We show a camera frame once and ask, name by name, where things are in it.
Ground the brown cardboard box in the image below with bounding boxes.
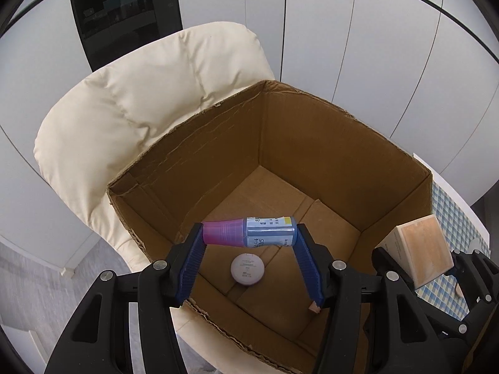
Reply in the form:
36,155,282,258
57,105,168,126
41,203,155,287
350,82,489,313
106,80,434,374

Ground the beige square carton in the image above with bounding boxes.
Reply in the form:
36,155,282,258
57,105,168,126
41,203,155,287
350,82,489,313
376,214,455,290

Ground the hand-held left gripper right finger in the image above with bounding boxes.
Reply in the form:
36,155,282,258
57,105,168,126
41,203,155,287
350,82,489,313
294,223,455,374

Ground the cream padded chair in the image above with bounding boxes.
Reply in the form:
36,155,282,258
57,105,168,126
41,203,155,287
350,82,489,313
33,22,275,374

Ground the blue yellow checkered tablecloth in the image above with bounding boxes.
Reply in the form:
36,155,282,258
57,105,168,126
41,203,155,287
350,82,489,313
413,177,490,318

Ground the white round powder compact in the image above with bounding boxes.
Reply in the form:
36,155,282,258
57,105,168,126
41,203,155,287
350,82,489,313
230,253,266,287

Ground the blue bottle with pink cap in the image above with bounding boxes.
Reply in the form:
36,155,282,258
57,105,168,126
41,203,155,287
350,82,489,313
203,215,299,248

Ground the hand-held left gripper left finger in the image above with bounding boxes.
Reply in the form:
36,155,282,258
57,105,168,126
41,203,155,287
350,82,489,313
45,222,207,374

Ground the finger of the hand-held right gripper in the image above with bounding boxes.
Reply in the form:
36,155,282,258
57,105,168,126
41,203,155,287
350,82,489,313
371,246,416,291
450,249,496,308

